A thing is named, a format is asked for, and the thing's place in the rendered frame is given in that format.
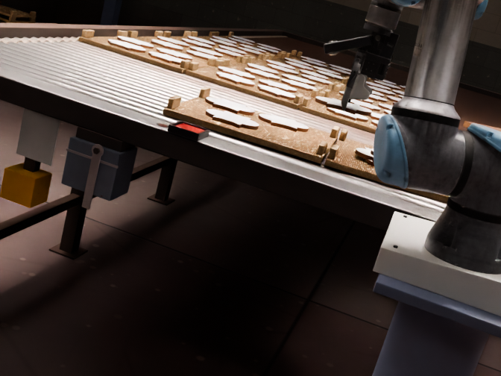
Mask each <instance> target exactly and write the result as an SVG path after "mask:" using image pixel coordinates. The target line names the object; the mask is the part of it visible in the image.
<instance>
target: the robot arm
mask: <svg viewBox="0 0 501 376"><path fill-rule="evenodd" d="M487 4H488V0H372V1H371V4H370V7H369V9H368V13H367V16H366V19H365V21H366V22H367V23H365V25H364V28H365V29H368V30H370V31H372V34H370V35H367V36H363V37H356V38H352V39H348V40H341V41H338V40H330V41H329V42H327V43H326V44H324V52H325V54H330V55H336V54H338V53H339V52H340V51H346V50H350V49H354V48H357V53H356V56H355V58H354V61H353V65H352V68H351V70H352V71H351V73H350V77H349V79H348V82H347V86H346V88H345V91H344V95H343V98H342V100H341V106H342V110H343V111H345V109H346V106H347V103H350V101H351V99H358V100H367V99H368V98H369V97H370V95H371V93H372V89H371V88H370V87H369V86H368V85H367V84H366V81H367V78H368V77H369V78H373V79H377V80H380V81H383V79H384V78H385V76H386V74H387V71H388V68H389V67H390V62H391V61H392V60H393V55H392V54H393V52H394V49H395V46H396V44H397V41H398V38H399V34H395V33H393V31H392V30H395V29H396V27H397V23H398V21H399V18H400V15H401V12H402V10H403V7H413V8H416V9H420V10H423V12H422V16H421V19H420V25H419V29H418V33H417V39H416V42H415V48H414V52H413V56H412V61H411V66H410V69H409V75H408V79H407V82H406V88H405V92H404V96H403V98H402V99H401V100H399V101H398V102H397V103H395V104H393V106H392V109H391V115H390V114H386V115H383V116H381V118H380V119H379V121H378V124H377V128H376V132H375V137H374V168H375V172H376V175H377V177H378V178H379V179H380V180H381V181H382V182H384V183H386V184H391V185H395V186H398V187H400V188H402V189H405V188H408V189H416V190H420V191H424V192H430V193H435V194H439V195H447V196H449V198H448V201H447V205H446V207H445V209H444V211H443V212H442V214H441V215H440V216H439V218H438V219H437V221H436V222H435V224H434V225H433V226H432V228H431V229H430V231H429V233H428V234H427V237H426V241H425V244H424V246H425V248H426V250H427V251H428V252H429V253H431V254H432V255H434V256H435V257H437V258H439V259H440V260H443V261H445V262H447V263H450V264H452V265H454V266H458V267H460V268H463V269H467V270H471V271H474V272H480V273H485V274H492V275H500V274H501V132H500V131H497V130H494V129H492V128H488V127H485V126H483V125H478V124H475V123H472V124H470V127H468V128H467V130H468V131H462V130H459V123H460V119H461V118H460V117H459V115H458V114H457V112H456V110H455V108H454V104H455V100H456V95H457V91H458V88H459V81H460V78H461V72H462V69H463V65H464V59H465V56H466V53H467V47H468V43H469V39H470V34H471V30H472V27H473V20H477V19H479V18H480V17H481V16H482V14H483V13H484V12H485V9H486V7H487ZM374 5H375V6H374ZM386 9H387V10H386ZM377 35H379V36H380V37H381V38H380V40H377V39H376V36H377ZM391 57H392V59H391Z"/></svg>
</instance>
